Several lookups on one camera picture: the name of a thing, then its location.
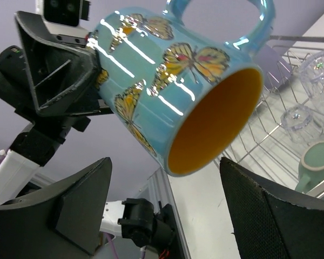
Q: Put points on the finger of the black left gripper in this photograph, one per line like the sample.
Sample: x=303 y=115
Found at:
x=61 y=76

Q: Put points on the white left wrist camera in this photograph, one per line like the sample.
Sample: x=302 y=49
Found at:
x=62 y=19

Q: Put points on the left black base bracket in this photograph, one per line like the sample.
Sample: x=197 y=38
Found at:
x=140 y=224

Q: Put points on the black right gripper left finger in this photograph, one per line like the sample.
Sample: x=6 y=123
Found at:
x=61 y=220

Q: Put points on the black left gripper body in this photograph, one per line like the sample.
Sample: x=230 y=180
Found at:
x=43 y=135

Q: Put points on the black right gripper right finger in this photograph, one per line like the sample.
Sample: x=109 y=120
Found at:
x=270 y=220

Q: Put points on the blue butterfly mug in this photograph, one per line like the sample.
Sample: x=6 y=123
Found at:
x=183 y=97

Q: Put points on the aluminium mounting rail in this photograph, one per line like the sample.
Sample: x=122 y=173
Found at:
x=165 y=204

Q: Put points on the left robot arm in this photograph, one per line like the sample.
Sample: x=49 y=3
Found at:
x=16 y=170

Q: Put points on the small green teal cup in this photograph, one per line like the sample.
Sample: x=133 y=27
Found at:
x=311 y=167

